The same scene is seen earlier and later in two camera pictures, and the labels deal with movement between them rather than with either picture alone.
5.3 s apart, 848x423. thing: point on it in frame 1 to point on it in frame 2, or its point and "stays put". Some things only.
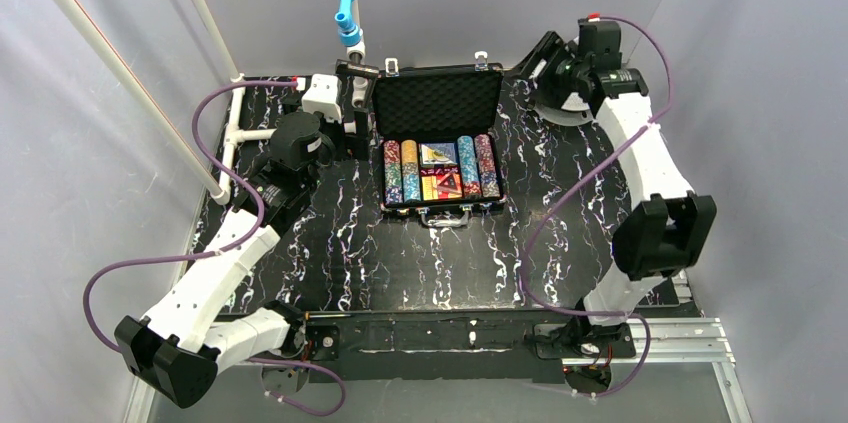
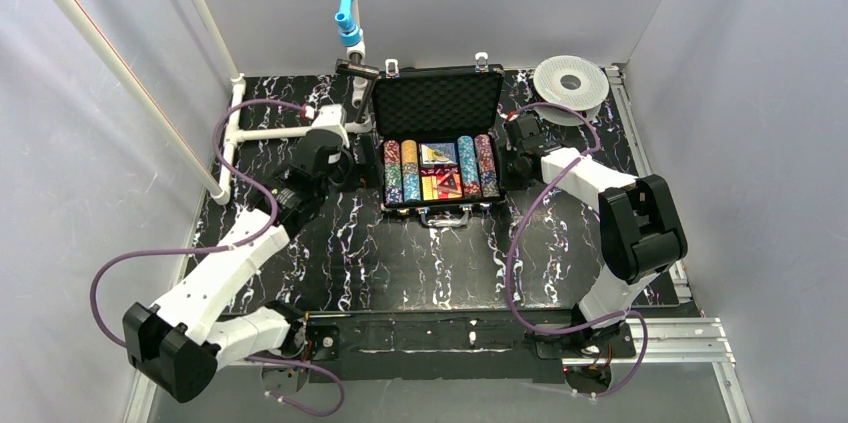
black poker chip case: [440, 132] stays put
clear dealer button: [440, 155] stays put
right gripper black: [542, 64] to [515, 164]
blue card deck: [438, 154] stays put
